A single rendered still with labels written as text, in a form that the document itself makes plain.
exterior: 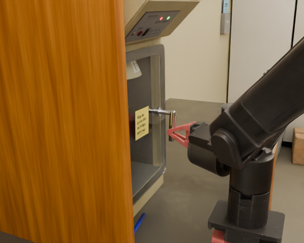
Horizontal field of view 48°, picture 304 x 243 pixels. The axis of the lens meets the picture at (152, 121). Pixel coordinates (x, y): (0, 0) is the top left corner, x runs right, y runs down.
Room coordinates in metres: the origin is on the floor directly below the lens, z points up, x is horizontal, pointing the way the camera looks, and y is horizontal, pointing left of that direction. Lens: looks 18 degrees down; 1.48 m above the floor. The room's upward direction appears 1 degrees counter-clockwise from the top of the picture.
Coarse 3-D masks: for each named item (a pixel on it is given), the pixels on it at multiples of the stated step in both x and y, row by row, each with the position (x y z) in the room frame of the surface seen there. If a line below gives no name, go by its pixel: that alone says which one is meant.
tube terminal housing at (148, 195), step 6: (138, 42) 0.86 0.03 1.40; (144, 42) 0.89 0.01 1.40; (150, 42) 0.92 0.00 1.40; (156, 42) 0.96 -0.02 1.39; (126, 48) 0.80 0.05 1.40; (132, 48) 0.83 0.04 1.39; (138, 48) 0.86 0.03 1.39; (162, 180) 0.98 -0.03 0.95; (156, 186) 0.94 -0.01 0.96; (150, 192) 0.90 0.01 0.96; (144, 198) 0.86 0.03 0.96; (138, 204) 0.83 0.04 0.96; (144, 204) 0.86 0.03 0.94; (138, 210) 0.83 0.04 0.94
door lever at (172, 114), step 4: (160, 108) 0.94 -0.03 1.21; (160, 112) 0.93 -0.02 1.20; (164, 112) 0.92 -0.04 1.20; (168, 112) 0.92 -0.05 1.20; (172, 112) 0.91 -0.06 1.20; (176, 112) 0.91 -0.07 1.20; (172, 116) 0.91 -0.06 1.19; (172, 120) 0.91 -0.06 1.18; (172, 124) 0.91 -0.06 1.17; (172, 132) 0.90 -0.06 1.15; (168, 136) 0.91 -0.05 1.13; (168, 140) 0.91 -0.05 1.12; (172, 140) 0.90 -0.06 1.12
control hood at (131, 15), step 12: (132, 0) 0.67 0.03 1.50; (144, 0) 0.65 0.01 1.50; (156, 0) 0.69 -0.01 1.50; (168, 0) 0.74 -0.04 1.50; (180, 0) 0.81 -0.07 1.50; (192, 0) 0.88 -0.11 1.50; (132, 12) 0.67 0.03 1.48; (144, 12) 0.69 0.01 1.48; (180, 12) 0.88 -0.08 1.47; (132, 24) 0.69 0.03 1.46
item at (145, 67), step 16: (144, 48) 0.86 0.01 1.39; (160, 48) 0.95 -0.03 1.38; (128, 64) 0.79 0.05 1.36; (144, 64) 0.86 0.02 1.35; (160, 64) 0.95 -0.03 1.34; (128, 80) 0.78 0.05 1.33; (144, 80) 0.86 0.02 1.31; (160, 80) 0.95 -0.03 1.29; (128, 96) 0.78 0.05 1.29; (144, 96) 0.85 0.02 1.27; (160, 96) 0.94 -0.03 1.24; (128, 112) 0.78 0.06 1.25; (160, 128) 0.94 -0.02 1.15; (144, 144) 0.85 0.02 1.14; (160, 144) 0.94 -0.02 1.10; (144, 160) 0.84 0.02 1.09; (160, 160) 0.94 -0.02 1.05; (144, 176) 0.84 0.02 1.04; (160, 176) 0.94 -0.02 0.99; (144, 192) 0.84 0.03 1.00
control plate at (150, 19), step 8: (144, 16) 0.70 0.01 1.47; (152, 16) 0.74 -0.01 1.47; (160, 16) 0.78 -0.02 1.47; (136, 24) 0.70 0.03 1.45; (144, 24) 0.74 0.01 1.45; (152, 24) 0.78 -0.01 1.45; (160, 24) 0.82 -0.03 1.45; (168, 24) 0.88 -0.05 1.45; (136, 32) 0.74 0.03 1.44; (160, 32) 0.88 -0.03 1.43; (128, 40) 0.74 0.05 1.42
